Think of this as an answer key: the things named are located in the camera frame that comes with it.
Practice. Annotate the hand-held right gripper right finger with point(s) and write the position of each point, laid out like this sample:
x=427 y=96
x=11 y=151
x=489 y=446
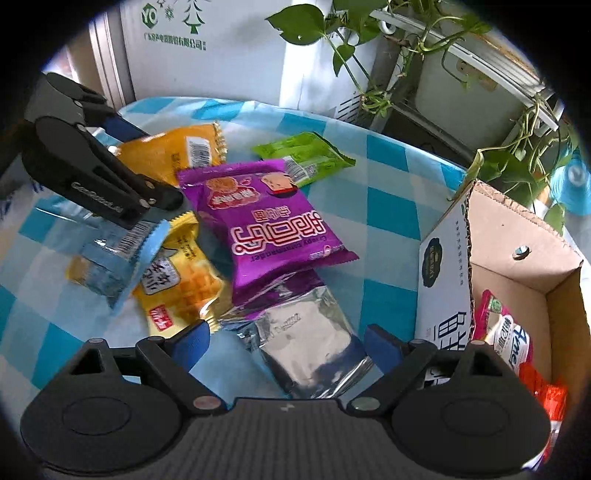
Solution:
x=383 y=346

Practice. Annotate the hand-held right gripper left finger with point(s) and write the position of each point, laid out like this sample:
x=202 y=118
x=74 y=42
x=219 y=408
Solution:
x=194 y=341

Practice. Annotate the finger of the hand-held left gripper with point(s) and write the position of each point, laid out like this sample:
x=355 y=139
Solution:
x=124 y=127
x=157 y=196

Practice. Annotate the orange snack packet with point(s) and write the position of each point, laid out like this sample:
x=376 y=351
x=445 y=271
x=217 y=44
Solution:
x=175 y=147

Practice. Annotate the yellow waffle snack packet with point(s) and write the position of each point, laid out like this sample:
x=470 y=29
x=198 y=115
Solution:
x=184 y=281

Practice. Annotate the blue and silver foil packet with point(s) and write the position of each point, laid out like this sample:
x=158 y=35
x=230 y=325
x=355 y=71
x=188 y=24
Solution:
x=300 y=341

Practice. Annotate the blue and yellow snack packet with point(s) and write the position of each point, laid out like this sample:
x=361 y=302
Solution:
x=106 y=267

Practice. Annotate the purple snack packet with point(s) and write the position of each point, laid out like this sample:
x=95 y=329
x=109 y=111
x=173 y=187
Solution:
x=268 y=221

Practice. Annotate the pink snack packet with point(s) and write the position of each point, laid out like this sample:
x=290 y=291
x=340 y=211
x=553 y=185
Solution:
x=508 y=341

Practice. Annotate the green snack packet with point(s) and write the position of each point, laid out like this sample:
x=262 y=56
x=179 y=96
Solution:
x=304 y=152

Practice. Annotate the red snack packet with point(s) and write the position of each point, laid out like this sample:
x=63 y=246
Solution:
x=545 y=392

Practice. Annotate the white tree-print cardboard box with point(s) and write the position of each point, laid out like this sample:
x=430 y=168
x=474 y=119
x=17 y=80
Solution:
x=231 y=69

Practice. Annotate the blue white checked tablecloth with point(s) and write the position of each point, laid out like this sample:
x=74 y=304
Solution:
x=392 y=194

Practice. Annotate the green pothos plant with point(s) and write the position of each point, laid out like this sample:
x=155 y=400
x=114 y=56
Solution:
x=295 y=23

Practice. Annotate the blue plastic container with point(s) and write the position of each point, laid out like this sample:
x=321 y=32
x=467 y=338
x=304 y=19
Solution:
x=572 y=180

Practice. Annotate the white metal plant rack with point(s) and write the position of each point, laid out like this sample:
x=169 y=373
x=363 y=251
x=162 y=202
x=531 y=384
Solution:
x=466 y=53

